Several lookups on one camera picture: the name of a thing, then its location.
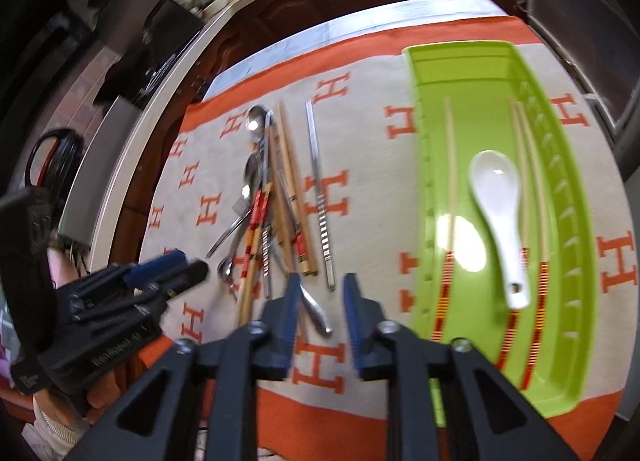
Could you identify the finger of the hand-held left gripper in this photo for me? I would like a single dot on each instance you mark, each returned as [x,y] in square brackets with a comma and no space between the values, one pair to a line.
[155,263]
[185,273]

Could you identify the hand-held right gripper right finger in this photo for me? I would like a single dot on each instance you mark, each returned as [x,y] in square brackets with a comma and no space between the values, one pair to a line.
[351,326]

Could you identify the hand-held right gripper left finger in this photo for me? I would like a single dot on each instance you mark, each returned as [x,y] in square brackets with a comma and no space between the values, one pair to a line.
[293,326]

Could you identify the large metal spoon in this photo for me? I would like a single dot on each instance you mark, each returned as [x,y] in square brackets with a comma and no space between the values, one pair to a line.
[258,122]

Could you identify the green plastic tray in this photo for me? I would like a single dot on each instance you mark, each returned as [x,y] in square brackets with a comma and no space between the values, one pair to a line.
[480,86]

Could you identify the curved steel utensil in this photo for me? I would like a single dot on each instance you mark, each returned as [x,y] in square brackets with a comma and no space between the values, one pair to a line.
[317,313]

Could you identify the small metal spoon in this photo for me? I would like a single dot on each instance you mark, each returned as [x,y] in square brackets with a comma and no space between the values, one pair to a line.
[225,270]

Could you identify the red striped bamboo chopstick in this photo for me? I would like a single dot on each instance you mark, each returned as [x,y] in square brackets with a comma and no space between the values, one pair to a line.
[252,251]

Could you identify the white cloth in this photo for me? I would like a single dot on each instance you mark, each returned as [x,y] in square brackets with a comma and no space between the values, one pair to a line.
[60,421]

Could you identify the medium metal spoon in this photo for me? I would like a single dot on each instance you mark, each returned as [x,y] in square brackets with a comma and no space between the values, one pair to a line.
[252,176]

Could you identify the metal chopstick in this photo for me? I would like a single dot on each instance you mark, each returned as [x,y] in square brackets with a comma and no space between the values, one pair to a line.
[317,176]

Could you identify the cream and orange printed blanket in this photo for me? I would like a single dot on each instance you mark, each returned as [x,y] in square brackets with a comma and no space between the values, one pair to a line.
[370,161]

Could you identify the pale chopstick with striped end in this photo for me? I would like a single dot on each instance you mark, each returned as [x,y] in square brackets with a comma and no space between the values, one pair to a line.
[451,181]
[539,201]

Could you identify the white ceramic spoon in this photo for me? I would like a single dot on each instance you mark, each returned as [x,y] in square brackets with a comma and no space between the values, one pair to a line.
[492,191]

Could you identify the black appliance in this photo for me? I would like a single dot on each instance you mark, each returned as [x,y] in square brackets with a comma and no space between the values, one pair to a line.
[145,31]

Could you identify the light blue table cover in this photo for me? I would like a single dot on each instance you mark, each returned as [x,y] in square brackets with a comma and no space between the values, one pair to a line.
[310,38]

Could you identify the stainless steel appliance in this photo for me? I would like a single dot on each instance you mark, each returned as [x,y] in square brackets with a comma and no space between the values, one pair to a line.
[585,16]

